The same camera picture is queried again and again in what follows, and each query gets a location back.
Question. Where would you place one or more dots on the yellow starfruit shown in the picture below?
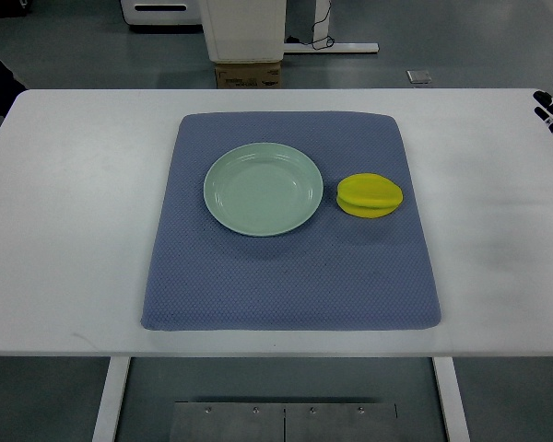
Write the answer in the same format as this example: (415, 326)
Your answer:
(368, 195)

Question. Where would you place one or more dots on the grey floor socket plate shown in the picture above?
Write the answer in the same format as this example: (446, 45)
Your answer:
(418, 77)

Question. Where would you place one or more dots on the light green plate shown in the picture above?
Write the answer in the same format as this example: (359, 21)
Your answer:
(263, 189)

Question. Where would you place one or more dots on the white table leg base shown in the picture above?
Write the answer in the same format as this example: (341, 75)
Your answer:
(321, 41)

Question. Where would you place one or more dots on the blue textured mat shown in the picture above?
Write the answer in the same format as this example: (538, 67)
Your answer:
(336, 272)

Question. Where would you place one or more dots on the white right table leg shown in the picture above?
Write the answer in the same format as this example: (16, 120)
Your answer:
(453, 411)

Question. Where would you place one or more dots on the white table leg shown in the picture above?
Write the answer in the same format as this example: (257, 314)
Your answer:
(111, 400)
(453, 411)

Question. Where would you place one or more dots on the cardboard box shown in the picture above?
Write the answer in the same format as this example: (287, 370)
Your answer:
(248, 76)

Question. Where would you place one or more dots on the white bin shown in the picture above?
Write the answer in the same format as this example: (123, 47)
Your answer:
(244, 31)

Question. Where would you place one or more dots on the white cabinet with dark slot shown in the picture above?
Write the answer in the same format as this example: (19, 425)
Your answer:
(160, 12)

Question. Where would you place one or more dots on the white left table leg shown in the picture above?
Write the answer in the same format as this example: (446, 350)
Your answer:
(111, 400)

